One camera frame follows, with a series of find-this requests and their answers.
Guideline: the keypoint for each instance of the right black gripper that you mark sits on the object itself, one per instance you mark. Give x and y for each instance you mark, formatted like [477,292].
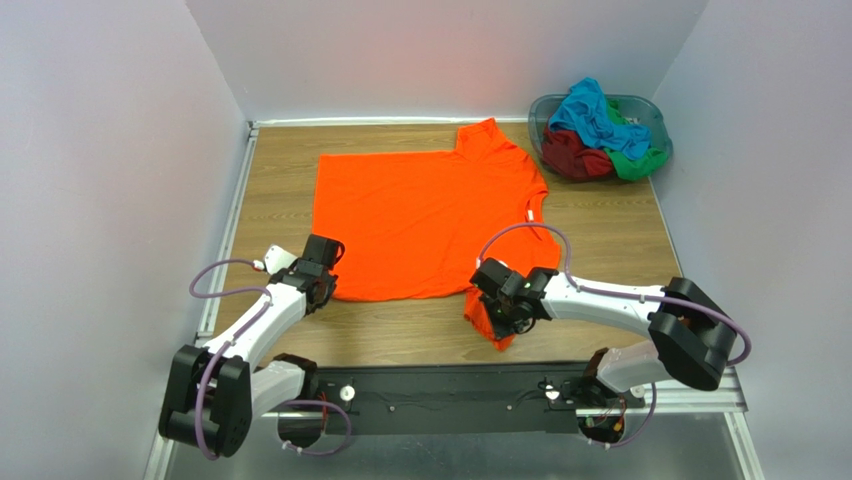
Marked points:
[505,318]

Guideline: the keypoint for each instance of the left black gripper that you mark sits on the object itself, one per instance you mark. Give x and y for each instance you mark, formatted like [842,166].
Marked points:
[319,285]

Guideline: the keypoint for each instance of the orange t shirt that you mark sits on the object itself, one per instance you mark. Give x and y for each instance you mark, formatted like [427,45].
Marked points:
[413,223]

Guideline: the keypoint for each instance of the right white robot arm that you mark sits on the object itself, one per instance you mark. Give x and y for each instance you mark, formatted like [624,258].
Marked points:
[686,337]

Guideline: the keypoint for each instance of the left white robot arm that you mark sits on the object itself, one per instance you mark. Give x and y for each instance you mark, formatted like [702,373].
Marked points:
[240,359]

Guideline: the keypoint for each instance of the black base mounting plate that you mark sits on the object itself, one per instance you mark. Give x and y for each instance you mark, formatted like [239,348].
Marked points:
[460,399]

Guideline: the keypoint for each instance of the dark red t shirt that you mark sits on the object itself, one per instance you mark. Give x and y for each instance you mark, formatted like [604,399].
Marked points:
[564,152]

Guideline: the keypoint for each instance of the green t shirt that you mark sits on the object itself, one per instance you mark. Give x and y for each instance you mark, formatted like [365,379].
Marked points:
[640,159]

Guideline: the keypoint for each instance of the translucent blue plastic basket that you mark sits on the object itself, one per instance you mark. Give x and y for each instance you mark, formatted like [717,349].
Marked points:
[632,107]

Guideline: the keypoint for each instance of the blue t shirt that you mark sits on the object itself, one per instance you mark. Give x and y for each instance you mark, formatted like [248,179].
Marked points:
[585,110]

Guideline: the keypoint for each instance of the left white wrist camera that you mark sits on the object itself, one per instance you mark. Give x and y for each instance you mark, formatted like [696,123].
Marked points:
[275,259]

